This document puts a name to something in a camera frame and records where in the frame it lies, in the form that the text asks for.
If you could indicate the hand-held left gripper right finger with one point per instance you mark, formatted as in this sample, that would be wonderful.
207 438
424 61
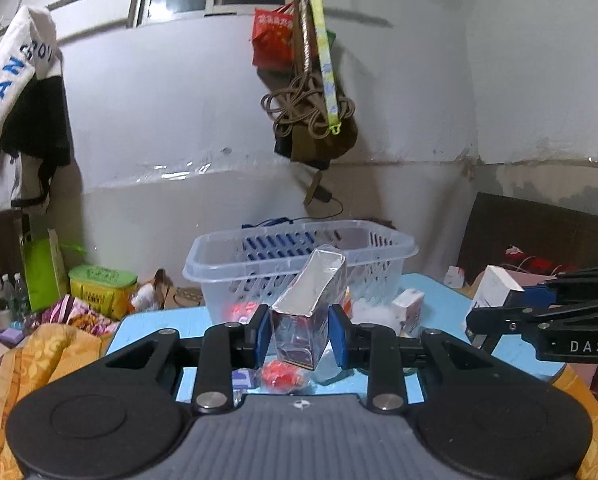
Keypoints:
338 337

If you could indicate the brown cardboard box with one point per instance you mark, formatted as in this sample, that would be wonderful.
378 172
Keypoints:
179 297

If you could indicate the black garment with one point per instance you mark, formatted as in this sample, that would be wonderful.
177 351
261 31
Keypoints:
39 120

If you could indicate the shiny silver box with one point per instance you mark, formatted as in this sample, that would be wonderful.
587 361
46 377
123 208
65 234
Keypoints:
306 305

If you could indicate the clear plastic basket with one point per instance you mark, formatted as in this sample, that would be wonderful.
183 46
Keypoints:
219 280

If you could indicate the white plastic bag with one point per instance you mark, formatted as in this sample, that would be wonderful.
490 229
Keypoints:
376 314

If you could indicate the clear water bottle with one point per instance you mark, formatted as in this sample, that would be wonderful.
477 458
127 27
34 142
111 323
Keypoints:
21 292
8 295

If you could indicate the green paper bag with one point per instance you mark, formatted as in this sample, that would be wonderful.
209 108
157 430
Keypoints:
41 272

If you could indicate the purple small box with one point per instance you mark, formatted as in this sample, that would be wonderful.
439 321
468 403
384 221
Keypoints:
11 336

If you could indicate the small white carton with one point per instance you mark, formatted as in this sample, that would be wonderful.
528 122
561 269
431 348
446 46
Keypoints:
409 310

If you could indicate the red snack packet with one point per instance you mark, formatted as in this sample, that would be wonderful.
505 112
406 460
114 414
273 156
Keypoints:
281 377

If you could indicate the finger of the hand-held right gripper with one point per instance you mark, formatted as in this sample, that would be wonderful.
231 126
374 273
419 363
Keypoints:
579 285
504 321

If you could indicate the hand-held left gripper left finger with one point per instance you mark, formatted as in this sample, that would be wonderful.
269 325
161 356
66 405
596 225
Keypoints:
263 336

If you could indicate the brown hanging bag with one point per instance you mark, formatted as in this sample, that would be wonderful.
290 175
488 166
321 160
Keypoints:
324 140

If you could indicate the white cardboard box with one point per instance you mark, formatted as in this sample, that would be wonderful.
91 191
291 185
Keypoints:
494 287

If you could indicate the green and yellow box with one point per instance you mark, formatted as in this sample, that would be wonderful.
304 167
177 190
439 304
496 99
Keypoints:
101 290

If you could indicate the purple packet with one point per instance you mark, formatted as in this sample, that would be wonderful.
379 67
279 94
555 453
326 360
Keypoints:
243 377

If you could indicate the floral pink blanket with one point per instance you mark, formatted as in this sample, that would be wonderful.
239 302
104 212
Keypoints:
81 315

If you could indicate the white jacket blue letters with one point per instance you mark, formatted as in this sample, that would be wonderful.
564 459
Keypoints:
14 70

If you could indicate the red patterned cloth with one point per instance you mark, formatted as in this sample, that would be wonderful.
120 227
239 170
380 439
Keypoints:
531 262

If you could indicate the dark wooden headboard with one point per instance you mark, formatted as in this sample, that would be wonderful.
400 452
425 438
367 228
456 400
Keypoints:
539 230

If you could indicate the orange blanket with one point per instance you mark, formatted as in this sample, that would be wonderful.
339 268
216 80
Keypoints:
39 360

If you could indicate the red hanging bag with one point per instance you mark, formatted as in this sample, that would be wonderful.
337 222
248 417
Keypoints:
273 37

